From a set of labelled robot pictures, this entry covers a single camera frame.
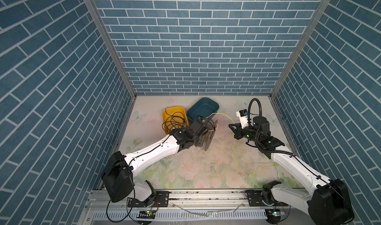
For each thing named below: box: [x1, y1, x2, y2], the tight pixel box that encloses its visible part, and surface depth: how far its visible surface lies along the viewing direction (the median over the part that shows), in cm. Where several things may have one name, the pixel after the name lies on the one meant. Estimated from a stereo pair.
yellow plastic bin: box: [161, 106, 190, 135], surface depth 107 cm
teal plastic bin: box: [186, 97, 220, 122], surface depth 113 cm
